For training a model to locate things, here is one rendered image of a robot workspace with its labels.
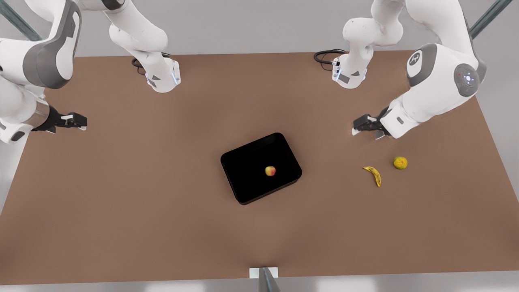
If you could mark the red yellow apple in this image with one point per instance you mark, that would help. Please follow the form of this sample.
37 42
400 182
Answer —
270 170

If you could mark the black storage box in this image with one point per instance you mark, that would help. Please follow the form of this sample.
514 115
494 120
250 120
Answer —
261 168

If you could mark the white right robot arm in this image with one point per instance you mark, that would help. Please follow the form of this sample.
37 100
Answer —
44 56

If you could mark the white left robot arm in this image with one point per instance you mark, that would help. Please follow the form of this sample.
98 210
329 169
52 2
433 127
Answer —
438 81

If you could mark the yellow green orange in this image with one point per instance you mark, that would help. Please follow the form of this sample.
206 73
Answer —
400 162

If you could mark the yellow banana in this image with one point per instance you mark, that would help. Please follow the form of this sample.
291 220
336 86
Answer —
375 174

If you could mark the silver frame post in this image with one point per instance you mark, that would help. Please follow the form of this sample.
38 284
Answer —
16 20
488 16
265 280

